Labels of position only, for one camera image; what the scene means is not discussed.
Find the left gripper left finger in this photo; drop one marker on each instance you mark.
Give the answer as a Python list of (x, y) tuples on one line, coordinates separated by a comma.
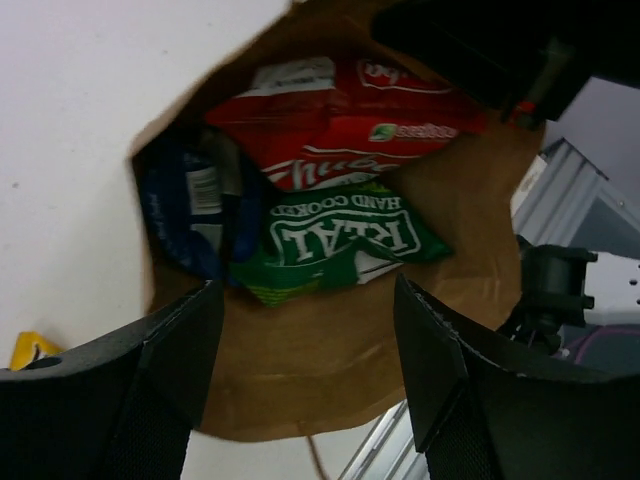
[(122, 406)]

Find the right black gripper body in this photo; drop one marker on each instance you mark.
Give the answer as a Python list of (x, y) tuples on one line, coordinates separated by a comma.
[(528, 59)]

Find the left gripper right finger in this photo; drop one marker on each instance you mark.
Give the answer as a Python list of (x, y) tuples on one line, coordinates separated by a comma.
[(485, 407)]

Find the yellow m&m packet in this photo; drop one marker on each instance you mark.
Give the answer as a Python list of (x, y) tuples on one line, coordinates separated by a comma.
[(30, 347)]

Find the brown paper bag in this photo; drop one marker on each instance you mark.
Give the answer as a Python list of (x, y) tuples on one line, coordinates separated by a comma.
[(329, 361)]

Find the dark blue crisps bag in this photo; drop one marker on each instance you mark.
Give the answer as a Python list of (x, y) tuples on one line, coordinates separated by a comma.
[(202, 197)]

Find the red snack bag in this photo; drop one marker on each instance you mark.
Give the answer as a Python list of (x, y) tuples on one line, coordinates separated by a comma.
[(318, 122)]

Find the dark green snack packet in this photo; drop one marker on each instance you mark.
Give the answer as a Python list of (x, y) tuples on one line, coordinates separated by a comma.
[(334, 238)]

